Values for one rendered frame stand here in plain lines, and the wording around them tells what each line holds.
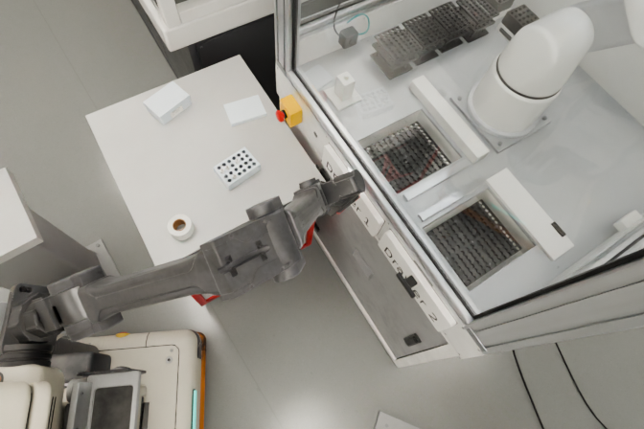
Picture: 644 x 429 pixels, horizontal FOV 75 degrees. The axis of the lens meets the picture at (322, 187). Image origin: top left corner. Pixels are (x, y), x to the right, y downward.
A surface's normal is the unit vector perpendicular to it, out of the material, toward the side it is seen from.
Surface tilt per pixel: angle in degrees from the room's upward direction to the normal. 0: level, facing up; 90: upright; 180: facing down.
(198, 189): 0
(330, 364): 0
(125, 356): 0
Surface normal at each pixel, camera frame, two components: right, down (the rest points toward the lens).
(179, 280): -0.46, 0.24
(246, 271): 0.58, -0.18
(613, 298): -0.85, 0.45
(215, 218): 0.07, -0.43
